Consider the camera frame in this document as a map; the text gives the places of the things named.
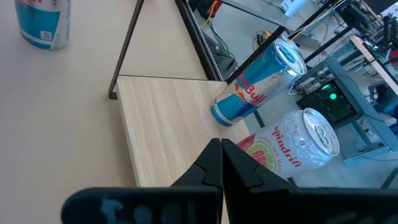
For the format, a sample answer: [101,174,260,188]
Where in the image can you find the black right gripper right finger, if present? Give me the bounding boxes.
[221,138,398,224]

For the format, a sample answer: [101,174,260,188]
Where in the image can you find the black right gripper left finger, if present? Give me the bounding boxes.
[61,138,224,224]

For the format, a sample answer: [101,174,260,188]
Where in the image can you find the blue silver Red Bull can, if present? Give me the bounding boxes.
[14,0,72,50]
[210,37,308,128]

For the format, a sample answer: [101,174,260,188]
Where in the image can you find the black computer with green light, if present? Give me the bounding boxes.
[295,79,358,125]

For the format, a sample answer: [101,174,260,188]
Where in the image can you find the grey metal table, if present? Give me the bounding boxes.
[323,37,398,166]

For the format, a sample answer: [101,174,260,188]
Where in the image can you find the wooden shelf with black frame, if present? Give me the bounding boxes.
[108,0,299,189]

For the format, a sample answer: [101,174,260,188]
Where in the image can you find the black aluminium table frame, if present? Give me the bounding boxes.
[174,0,224,82]

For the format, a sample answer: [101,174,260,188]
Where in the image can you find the yellow cable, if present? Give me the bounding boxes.
[200,0,218,29]

